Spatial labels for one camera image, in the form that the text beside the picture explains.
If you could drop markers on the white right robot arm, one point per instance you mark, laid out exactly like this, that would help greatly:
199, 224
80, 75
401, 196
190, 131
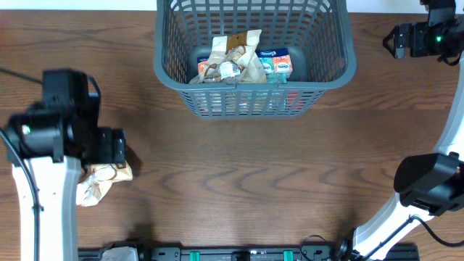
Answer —
426, 186

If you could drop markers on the beige pantry snack pouch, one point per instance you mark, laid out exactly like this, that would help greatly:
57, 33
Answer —
249, 40

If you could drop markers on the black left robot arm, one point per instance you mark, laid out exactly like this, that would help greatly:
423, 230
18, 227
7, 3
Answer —
46, 189

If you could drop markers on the grey plastic basket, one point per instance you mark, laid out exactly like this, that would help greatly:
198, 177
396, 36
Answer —
317, 34

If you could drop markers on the clear cookie snack bag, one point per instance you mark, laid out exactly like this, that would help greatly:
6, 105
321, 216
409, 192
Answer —
238, 65

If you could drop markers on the multicolour tissue pack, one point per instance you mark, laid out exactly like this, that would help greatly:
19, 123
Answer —
276, 62

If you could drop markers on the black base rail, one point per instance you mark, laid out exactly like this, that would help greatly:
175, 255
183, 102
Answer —
309, 250

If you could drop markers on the orange pasta bag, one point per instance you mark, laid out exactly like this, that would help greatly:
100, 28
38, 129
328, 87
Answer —
248, 103

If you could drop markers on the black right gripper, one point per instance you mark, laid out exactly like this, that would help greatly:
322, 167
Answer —
417, 31

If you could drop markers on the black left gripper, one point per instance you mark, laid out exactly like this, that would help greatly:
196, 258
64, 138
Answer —
112, 143

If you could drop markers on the brown white bottom snack bag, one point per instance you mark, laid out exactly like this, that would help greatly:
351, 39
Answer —
96, 183

